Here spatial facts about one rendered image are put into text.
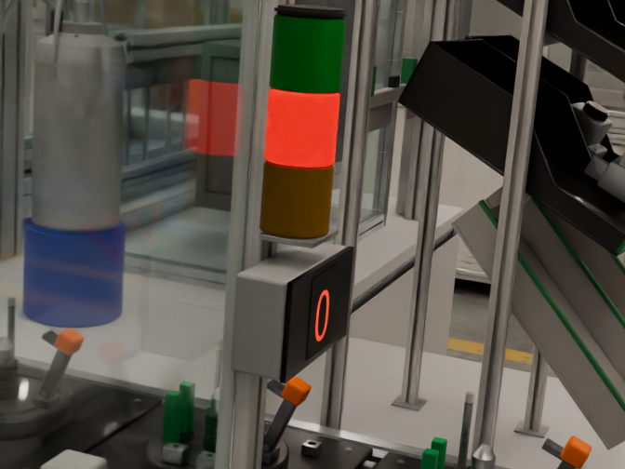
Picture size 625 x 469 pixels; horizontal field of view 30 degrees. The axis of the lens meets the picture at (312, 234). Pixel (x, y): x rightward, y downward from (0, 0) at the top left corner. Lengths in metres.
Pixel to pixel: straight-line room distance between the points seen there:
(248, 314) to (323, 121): 0.14
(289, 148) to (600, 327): 0.63
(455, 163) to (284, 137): 4.42
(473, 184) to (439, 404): 3.60
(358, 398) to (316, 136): 0.87
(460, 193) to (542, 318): 4.01
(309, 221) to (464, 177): 4.41
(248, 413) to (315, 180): 0.18
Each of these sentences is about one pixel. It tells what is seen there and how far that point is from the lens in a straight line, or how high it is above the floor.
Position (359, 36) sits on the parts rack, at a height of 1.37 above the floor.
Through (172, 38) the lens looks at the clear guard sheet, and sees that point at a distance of 0.69.
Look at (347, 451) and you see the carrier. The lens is 1.19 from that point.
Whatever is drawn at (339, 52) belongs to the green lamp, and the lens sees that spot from 0.79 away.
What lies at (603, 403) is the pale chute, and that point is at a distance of 1.22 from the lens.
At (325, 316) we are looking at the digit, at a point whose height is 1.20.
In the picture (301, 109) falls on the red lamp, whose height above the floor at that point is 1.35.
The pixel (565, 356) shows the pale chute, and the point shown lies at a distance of 1.22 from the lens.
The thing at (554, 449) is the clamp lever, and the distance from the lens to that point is 1.02.
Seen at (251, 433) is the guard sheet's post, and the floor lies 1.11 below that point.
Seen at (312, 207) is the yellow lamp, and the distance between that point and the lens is 0.80.
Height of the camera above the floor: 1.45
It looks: 14 degrees down
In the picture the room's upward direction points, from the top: 5 degrees clockwise
